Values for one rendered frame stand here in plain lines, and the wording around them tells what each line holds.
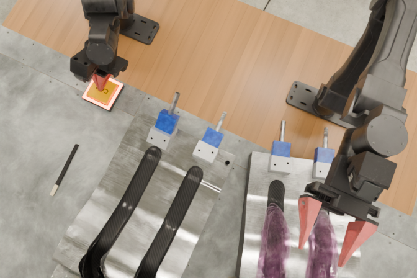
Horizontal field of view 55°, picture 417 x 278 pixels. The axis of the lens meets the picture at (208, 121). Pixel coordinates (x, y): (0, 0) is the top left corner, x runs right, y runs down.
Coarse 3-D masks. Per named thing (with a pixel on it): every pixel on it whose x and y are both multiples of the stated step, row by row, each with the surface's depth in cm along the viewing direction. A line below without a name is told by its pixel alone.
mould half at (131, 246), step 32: (128, 128) 95; (128, 160) 93; (160, 160) 93; (192, 160) 94; (224, 160) 94; (96, 192) 91; (160, 192) 92; (96, 224) 87; (128, 224) 89; (160, 224) 90; (192, 224) 91; (64, 256) 83; (128, 256) 84
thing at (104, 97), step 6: (108, 84) 104; (114, 84) 104; (90, 90) 103; (96, 90) 103; (102, 90) 103; (108, 90) 103; (114, 90) 104; (90, 96) 103; (96, 96) 103; (102, 96) 103; (108, 96) 103; (102, 102) 103; (108, 102) 103
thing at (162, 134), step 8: (176, 96) 88; (160, 112) 90; (168, 112) 90; (160, 120) 91; (168, 120) 90; (176, 120) 90; (152, 128) 91; (160, 128) 91; (168, 128) 91; (176, 128) 95; (152, 136) 91; (160, 136) 91; (168, 136) 90; (160, 144) 91; (168, 144) 92
